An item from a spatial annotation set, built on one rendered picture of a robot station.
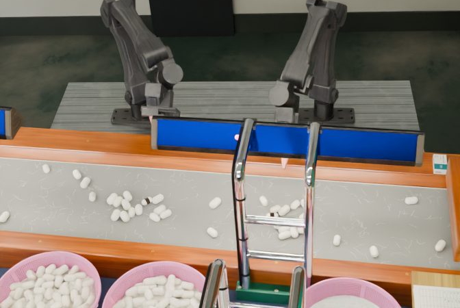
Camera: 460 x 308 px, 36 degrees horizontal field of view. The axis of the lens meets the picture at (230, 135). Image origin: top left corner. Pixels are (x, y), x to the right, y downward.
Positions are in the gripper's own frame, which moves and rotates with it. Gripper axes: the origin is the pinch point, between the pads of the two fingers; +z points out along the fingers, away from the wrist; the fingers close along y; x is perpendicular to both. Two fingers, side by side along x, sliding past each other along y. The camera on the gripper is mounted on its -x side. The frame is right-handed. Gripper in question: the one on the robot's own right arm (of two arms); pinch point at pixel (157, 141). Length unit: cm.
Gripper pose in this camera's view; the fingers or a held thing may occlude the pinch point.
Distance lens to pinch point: 200.1
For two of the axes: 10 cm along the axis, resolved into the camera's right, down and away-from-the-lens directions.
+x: 1.4, 1.6, 9.8
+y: 9.9, 0.5, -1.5
